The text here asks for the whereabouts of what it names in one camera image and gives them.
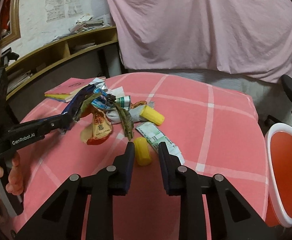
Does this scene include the pink top book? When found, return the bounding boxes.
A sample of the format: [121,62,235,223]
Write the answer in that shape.
[44,77,105,96]

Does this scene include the stack of papers on shelf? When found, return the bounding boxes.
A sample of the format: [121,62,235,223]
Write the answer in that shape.
[52,14,113,42]

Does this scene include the blue green snack wrapper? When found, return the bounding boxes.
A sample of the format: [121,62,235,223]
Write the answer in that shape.
[91,87,131,111]

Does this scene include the wooden framed mirror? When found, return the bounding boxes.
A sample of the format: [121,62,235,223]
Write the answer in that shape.
[0,0,21,49]

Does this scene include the black clamp stand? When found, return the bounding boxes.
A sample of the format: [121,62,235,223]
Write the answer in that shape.
[0,47,19,68]

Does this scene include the yellow blue bottom book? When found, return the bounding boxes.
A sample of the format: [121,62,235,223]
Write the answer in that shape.
[45,94,74,103]

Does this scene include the pink checked tablecloth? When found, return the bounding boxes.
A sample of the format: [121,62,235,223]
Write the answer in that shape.
[11,72,270,240]

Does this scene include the wooden wall shelf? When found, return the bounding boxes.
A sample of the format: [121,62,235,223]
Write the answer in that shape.
[6,26,118,101]

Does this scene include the red plastic trash bucket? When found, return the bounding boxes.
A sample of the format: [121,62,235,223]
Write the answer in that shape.
[265,123,292,228]

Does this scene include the large pink hanging sheet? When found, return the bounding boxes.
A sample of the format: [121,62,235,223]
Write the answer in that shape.
[107,0,292,83]

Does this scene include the white green paper strip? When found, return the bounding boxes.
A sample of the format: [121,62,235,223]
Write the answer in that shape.
[136,122,185,165]

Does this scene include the yellow plastic cap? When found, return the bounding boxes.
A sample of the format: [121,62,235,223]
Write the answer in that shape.
[134,137,152,166]
[140,105,165,126]

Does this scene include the wall calendar sheets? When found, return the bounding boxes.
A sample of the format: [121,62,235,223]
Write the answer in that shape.
[45,0,83,22]

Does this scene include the person's left hand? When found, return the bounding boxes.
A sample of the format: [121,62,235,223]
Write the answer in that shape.
[0,153,24,196]

